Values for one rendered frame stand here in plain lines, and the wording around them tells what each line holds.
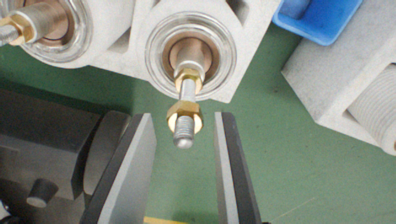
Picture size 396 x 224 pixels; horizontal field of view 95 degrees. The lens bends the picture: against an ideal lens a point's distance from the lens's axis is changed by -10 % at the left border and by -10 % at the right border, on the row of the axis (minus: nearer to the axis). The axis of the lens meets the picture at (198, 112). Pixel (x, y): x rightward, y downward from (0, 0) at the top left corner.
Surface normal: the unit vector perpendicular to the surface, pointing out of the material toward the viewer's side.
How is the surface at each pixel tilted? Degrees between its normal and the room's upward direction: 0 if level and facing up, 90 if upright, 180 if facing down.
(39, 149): 46
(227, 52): 4
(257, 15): 0
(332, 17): 88
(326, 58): 90
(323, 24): 88
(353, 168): 0
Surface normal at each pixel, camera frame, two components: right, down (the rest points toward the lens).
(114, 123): 0.35, -0.76
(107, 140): 0.33, -0.44
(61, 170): 0.22, -0.11
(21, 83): 0.00, 0.61
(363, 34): -0.93, -0.29
